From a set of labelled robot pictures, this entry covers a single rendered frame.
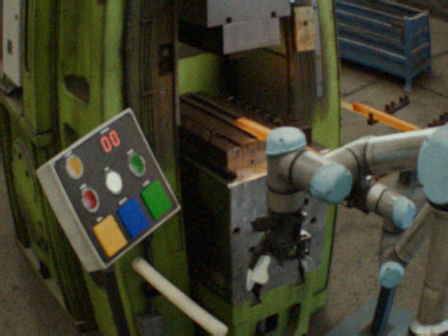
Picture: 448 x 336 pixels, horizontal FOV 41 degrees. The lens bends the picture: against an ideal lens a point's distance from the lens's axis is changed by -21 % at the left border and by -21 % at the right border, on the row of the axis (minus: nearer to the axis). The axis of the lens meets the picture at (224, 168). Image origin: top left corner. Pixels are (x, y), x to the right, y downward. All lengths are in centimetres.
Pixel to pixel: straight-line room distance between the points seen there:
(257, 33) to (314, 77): 44
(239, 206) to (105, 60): 58
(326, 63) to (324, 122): 22
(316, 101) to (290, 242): 103
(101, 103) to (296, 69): 69
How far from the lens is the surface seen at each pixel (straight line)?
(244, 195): 203
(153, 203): 172
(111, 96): 192
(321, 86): 238
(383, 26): 561
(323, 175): 128
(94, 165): 163
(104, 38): 186
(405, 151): 126
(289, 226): 141
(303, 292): 243
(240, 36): 193
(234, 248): 209
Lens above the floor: 184
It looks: 27 degrees down
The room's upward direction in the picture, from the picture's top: 2 degrees counter-clockwise
